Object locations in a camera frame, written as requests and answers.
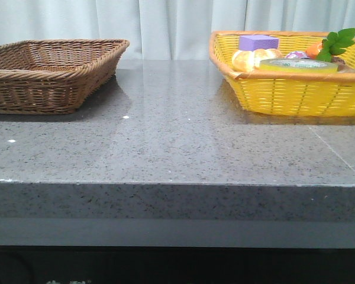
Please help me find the yellow-green tape roll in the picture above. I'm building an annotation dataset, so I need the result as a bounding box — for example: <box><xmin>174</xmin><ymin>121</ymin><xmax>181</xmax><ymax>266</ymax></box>
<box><xmin>258</xmin><ymin>58</ymin><xmax>338</xmax><ymax>73</ymax></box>

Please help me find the toy bread roll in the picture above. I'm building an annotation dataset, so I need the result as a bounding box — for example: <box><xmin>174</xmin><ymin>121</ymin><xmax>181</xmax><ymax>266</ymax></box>
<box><xmin>231</xmin><ymin>49</ymin><xmax>283</xmax><ymax>72</ymax></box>

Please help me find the yellow woven basket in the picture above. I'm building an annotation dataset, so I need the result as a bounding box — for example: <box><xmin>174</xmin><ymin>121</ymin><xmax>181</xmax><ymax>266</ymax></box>
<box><xmin>209</xmin><ymin>31</ymin><xmax>355</xmax><ymax>117</ymax></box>

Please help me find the pale grey-green curtain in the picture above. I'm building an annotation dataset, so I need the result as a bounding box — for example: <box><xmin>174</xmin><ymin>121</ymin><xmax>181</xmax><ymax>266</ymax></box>
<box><xmin>0</xmin><ymin>1</ymin><xmax>355</xmax><ymax>60</ymax></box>

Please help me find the purple foam block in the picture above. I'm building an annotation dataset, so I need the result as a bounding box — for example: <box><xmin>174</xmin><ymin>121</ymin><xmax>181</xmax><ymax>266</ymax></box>
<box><xmin>238</xmin><ymin>35</ymin><xmax>279</xmax><ymax>51</ymax></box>

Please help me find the brown wicker basket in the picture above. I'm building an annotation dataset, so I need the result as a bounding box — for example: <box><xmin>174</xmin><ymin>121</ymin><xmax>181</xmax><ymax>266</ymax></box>
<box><xmin>0</xmin><ymin>39</ymin><xmax>130</xmax><ymax>115</ymax></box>

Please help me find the small colourful printed can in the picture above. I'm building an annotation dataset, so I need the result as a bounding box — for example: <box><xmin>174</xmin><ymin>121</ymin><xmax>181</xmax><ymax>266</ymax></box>
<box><xmin>285</xmin><ymin>50</ymin><xmax>308</xmax><ymax>59</ymax></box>

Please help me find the brown toy horse figure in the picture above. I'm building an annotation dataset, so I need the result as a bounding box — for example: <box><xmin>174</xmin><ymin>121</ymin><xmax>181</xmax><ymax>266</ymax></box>
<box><xmin>331</xmin><ymin>56</ymin><xmax>355</xmax><ymax>73</ymax></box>

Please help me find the toy carrot with green leaves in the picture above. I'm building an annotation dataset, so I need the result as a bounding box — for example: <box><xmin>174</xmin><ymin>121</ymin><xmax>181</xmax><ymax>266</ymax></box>
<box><xmin>305</xmin><ymin>28</ymin><xmax>355</xmax><ymax>62</ymax></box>

